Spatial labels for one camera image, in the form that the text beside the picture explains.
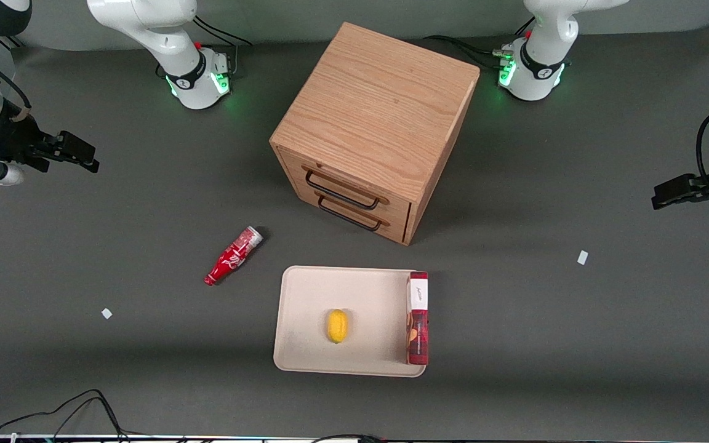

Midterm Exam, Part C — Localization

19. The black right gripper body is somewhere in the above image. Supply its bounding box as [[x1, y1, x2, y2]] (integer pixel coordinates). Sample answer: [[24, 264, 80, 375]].
[[0, 114, 44, 183]]

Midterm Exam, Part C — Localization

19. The red coke bottle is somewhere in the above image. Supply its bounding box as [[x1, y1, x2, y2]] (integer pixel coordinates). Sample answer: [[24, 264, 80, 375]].
[[204, 226, 264, 287]]

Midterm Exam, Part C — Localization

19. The beige plastic tray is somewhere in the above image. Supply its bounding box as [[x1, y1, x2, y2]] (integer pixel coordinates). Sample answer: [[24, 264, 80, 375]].
[[273, 265, 429, 378]]

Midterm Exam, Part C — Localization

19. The red cookie box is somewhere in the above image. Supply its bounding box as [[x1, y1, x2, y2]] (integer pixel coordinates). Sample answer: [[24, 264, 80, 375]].
[[406, 271, 430, 366]]

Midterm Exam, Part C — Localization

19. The yellow lemon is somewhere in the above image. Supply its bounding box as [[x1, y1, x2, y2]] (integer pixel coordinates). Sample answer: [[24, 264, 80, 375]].
[[327, 309, 350, 345]]

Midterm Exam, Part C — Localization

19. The wooden drawer cabinet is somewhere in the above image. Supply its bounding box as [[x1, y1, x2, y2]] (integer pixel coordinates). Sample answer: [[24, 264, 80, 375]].
[[270, 22, 481, 246]]

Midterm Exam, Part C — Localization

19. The black right arm base cable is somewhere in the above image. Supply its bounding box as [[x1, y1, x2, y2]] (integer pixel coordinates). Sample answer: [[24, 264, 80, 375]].
[[192, 15, 254, 76]]

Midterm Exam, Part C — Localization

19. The black arm base cable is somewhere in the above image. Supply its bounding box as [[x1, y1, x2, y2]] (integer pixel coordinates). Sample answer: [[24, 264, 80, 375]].
[[192, 15, 254, 76], [422, 17, 537, 70]]

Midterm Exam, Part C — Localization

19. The black looping floor cable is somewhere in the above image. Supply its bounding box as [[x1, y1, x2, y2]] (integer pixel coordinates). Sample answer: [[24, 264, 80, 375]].
[[0, 389, 129, 442]]

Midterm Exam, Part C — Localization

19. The black left arm base cable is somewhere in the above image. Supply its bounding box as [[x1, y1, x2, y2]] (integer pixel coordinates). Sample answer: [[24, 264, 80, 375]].
[[422, 17, 537, 70]]

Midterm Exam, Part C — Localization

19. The black wire drawer handle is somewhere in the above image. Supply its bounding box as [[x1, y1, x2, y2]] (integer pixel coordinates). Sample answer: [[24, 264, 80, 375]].
[[318, 196, 385, 233], [305, 169, 382, 211]]

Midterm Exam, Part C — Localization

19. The short black edge cable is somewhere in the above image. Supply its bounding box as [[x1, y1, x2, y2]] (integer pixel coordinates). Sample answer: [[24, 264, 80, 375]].
[[310, 434, 387, 443]]

